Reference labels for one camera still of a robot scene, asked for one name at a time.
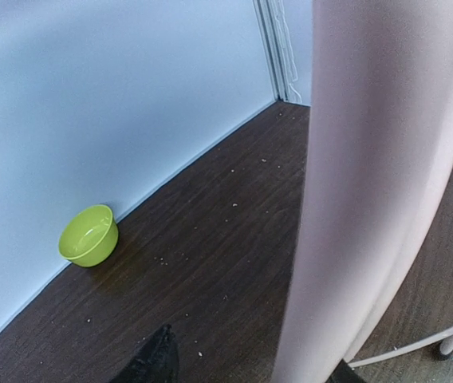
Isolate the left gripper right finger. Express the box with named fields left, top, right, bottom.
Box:
left=328, top=360, right=364, bottom=383

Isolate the right aluminium frame post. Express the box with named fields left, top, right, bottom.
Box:
left=253, top=0, right=302, bottom=104

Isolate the pink music stand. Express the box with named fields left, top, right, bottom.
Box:
left=272, top=1, right=453, bottom=382

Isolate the green plastic bowl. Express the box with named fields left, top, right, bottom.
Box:
left=58, top=204, right=119, bottom=267

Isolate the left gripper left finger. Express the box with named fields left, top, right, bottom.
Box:
left=110, top=324, right=179, bottom=383

